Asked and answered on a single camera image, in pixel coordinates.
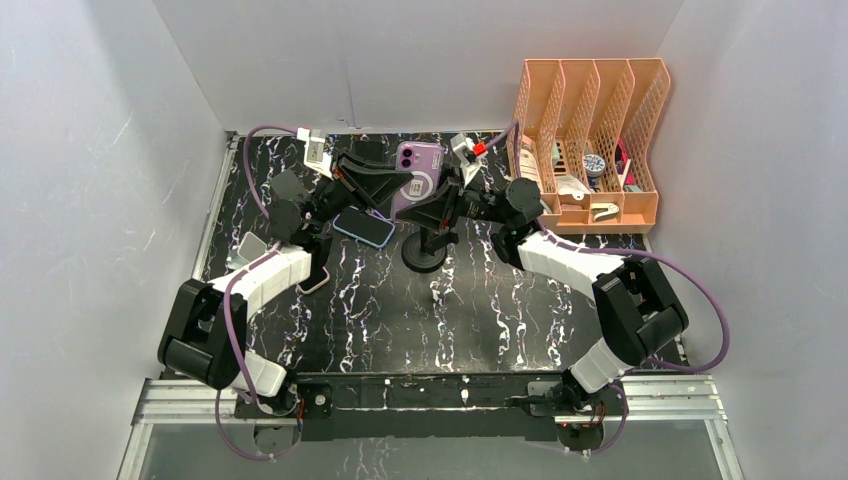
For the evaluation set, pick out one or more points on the orange desk file organizer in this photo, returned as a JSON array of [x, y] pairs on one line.
[[587, 106]]

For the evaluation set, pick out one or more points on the white oval label pack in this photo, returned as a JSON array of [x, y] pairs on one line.
[[528, 167]]

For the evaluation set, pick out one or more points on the round blue lid jar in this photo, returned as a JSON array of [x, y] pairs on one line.
[[595, 165]]

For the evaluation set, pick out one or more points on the white flat card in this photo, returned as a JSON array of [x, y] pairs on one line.
[[625, 173]]

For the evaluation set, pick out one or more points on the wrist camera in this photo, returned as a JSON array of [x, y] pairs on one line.
[[315, 156], [471, 156]]

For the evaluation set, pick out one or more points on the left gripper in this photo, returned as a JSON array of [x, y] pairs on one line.
[[372, 184]]

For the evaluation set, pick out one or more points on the white plastic packet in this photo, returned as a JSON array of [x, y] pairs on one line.
[[569, 185]]

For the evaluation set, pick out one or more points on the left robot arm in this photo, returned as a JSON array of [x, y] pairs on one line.
[[205, 335]]

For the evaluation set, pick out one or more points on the black round base phone stand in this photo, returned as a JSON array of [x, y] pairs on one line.
[[426, 251]]

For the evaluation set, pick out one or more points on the dark wooden phone stand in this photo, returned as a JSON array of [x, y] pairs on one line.
[[286, 186]]

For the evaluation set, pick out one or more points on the purple back magsafe phone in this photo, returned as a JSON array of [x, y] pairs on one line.
[[424, 161]]

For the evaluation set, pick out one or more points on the pink case phone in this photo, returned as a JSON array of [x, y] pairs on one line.
[[314, 282]]

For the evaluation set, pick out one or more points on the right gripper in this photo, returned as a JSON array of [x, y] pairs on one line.
[[440, 211]]

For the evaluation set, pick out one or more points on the blue case phone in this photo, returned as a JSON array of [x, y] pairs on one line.
[[369, 229]]

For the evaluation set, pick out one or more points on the black folding phone stand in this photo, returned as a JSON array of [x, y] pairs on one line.
[[370, 150]]

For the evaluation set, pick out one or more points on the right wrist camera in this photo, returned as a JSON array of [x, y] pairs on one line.
[[471, 156]]

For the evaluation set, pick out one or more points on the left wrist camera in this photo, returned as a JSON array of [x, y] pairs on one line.
[[315, 156]]

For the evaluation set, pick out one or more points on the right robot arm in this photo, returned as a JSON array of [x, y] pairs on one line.
[[638, 311]]

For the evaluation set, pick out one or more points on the silver metal phone stand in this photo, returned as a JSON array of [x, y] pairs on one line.
[[249, 249]]

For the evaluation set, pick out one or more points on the magenta notebook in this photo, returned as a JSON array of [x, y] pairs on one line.
[[621, 156]]

